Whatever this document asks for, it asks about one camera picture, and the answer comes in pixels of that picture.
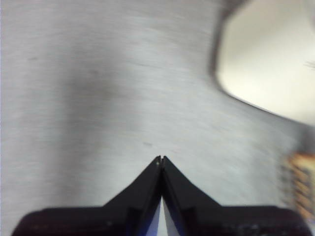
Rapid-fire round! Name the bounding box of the cream steel toaster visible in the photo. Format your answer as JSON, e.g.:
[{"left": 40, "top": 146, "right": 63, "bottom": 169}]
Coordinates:
[{"left": 211, "top": 0, "right": 315, "bottom": 126}]

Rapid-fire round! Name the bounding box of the brown-crusted bread slice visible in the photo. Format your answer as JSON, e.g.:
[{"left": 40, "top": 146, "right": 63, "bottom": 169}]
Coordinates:
[{"left": 283, "top": 151, "right": 315, "bottom": 219}]

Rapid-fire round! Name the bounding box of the steel toast rack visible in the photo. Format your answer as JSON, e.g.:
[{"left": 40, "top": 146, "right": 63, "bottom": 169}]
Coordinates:
[{"left": 279, "top": 152, "right": 315, "bottom": 222}]

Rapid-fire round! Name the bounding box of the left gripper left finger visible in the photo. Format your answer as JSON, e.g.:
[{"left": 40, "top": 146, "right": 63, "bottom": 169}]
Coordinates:
[{"left": 11, "top": 155, "right": 162, "bottom": 236}]

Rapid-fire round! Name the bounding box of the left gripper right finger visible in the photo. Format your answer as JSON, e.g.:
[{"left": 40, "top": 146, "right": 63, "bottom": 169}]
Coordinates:
[{"left": 161, "top": 155, "right": 312, "bottom": 236}]

